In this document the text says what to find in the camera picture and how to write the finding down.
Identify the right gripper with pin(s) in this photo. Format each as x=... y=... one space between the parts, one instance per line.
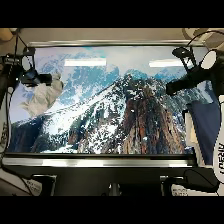
x=181 y=85

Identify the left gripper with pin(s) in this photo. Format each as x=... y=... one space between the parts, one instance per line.
x=35 y=79

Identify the grey shirt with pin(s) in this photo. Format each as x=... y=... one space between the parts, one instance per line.
x=43 y=96

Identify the navy blue garment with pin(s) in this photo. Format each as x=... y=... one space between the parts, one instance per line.
x=207 y=126

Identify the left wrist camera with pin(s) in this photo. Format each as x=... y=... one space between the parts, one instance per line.
x=29 y=52

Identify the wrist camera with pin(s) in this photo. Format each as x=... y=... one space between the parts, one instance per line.
x=29 y=52
x=182 y=52

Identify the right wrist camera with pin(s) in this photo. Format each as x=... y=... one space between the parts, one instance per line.
x=182 y=52

